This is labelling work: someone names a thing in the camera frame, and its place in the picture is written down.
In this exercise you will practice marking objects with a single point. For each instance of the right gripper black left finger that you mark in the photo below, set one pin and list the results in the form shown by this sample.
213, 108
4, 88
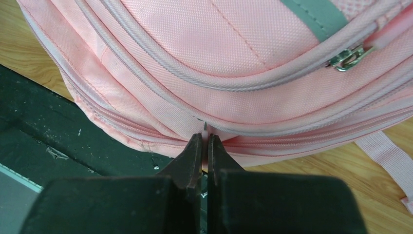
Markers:
166, 203

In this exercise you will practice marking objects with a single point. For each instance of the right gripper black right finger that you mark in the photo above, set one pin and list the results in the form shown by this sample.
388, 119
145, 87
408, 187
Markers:
244, 202

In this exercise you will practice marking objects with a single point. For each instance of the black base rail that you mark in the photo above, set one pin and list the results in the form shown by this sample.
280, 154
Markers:
44, 136

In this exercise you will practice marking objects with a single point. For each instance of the pink student backpack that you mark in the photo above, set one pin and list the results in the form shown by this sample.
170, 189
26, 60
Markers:
275, 79

